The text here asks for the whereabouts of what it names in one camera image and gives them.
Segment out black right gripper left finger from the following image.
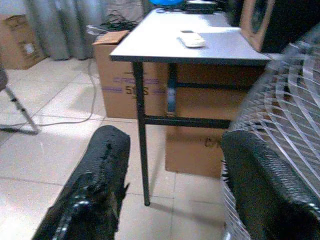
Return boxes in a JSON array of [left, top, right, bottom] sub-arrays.
[[31, 124, 131, 240]]

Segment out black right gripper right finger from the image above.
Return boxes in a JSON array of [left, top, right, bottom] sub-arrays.
[[221, 129, 320, 240]]

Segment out large plain cardboard box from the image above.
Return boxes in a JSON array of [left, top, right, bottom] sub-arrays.
[[164, 62, 266, 179]]

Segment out cardboard box with purple print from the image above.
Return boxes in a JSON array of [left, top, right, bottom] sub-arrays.
[[92, 29, 173, 120]]

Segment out grey metal stand leg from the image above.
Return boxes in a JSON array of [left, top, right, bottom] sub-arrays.
[[0, 62, 40, 136]]

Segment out grey table with black legs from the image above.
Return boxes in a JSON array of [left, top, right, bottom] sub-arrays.
[[109, 8, 272, 207]]

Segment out grey curtain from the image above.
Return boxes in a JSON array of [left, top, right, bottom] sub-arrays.
[[24, 0, 151, 61]]

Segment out cardboard box with white label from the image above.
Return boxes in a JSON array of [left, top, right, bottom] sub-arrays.
[[0, 13, 48, 71]]

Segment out brown and black speaker box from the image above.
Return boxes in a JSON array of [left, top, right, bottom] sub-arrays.
[[238, 0, 320, 54]]

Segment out white remote control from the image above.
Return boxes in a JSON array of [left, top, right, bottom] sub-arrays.
[[176, 29, 207, 49]]

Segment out blue round object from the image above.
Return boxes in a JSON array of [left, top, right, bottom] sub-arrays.
[[148, 0, 185, 6]]

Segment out black flat device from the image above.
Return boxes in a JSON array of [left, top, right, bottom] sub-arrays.
[[183, 1, 218, 15]]

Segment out white floor cable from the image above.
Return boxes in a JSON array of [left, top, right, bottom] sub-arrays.
[[0, 58, 98, 128]]

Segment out white wire fan grille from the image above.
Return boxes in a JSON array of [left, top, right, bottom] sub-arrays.
[[222, 24, 320, 240]]

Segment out tangled black cables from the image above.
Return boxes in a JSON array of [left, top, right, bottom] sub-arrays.
[[99, 11, 140, 32]]

